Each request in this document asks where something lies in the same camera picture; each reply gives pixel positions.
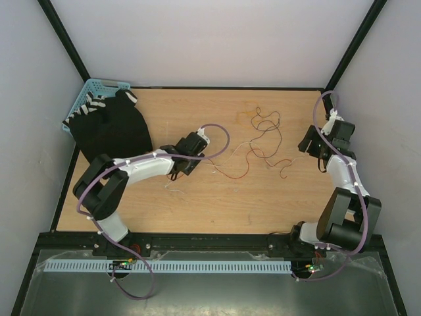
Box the red wire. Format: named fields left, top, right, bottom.
left=197, top=149, right=293, bottom=180

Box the dark brown wire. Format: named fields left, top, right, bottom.
left=249, top=107, right=284, bottom=162

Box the white wire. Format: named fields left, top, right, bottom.
left=164, top=141, right=309, bottom=195

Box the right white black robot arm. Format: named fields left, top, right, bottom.
left=287, top=120, right=382, bottom=256

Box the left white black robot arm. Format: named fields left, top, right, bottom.
left=73, top=128, right=210, bottom=255

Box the black white striped cloth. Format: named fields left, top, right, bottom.
left=62, top=90, right=137, bottom=127

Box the blue plastic basket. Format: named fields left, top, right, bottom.
left=67, top=78, right=131, bottom=117

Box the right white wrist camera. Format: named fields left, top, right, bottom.
left=321, top=109, right=344, bottom=136

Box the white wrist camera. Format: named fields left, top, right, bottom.
left=196, top=127, right=210, bottom=144
left=321, top=109, right=344, bottom=136

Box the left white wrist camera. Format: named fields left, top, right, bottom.
left=196, top=127, right=210, bottom=144

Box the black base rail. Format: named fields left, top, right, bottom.
left=35, top=232, right=326, bottom=260

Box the light blue slotted cable duct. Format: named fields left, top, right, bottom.
left=43, top=259, right=291, bottom=274

